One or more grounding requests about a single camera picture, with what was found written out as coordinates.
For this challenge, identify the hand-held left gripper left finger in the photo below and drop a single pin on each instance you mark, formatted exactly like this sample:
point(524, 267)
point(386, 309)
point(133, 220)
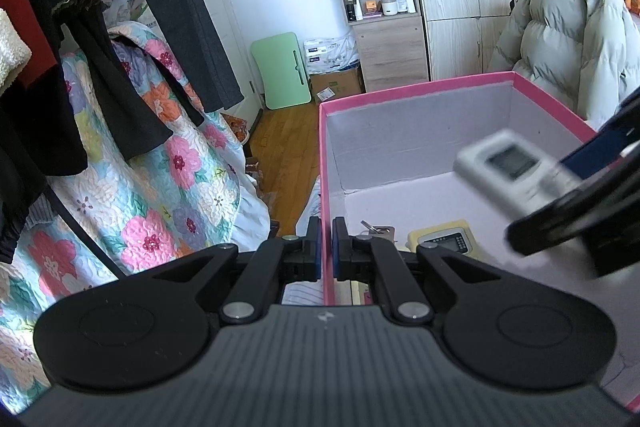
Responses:
point(315, 249)

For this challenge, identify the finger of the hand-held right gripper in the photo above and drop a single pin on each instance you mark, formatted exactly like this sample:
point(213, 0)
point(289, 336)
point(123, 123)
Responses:
point(595, 152)
point(550, 222)

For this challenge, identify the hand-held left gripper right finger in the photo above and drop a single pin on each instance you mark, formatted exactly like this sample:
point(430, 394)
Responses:
point(339, 252)

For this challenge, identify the bunch of keys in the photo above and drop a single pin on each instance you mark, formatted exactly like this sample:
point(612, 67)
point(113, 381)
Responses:
point(380, 231)

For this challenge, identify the white remote control with display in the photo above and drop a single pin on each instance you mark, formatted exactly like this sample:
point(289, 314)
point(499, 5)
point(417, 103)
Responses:
point(500, 162)

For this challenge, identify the yellow remote control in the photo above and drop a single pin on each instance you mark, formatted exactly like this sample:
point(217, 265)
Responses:
point(440, 239)

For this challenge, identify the pink cardboard box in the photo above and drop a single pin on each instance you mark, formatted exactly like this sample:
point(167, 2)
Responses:
point(415, 142)

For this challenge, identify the grey puffer jacket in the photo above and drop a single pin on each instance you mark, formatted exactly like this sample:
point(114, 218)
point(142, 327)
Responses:
point(565, 37)

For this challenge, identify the floral quilt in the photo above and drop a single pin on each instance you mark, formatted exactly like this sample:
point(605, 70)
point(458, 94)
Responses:
point(165, 207)

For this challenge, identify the cardboard box with label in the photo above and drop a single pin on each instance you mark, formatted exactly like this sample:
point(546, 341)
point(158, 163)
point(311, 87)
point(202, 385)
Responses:
point(340, 84)

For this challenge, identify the green folding table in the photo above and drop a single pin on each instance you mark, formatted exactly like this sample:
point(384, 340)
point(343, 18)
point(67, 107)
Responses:
point(280, 72)

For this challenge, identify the plastic bag of white packets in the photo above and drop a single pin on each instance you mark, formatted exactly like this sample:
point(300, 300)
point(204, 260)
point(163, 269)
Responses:
point(330, 52)

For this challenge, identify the wooden shelf unit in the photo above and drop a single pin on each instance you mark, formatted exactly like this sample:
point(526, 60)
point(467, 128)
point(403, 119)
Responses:
point(395, 52)

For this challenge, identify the black belt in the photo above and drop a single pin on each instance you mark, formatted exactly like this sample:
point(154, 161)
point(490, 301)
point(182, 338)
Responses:
point(85, 237)

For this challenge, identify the black bottle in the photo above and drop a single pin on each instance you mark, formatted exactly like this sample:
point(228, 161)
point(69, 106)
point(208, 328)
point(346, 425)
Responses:
point(351, 9)

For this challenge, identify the white jar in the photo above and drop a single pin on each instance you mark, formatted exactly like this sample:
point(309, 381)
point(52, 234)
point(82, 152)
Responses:
point(389, 7)

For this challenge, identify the white door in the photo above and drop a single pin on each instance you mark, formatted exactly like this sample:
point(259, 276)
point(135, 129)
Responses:
point(220, 7)

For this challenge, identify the black hanging garment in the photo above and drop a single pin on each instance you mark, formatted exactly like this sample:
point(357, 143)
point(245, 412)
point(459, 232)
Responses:
point(100, 97)

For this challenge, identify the white fleece garment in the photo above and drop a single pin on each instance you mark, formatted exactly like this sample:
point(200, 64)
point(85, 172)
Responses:
point(12, 52)

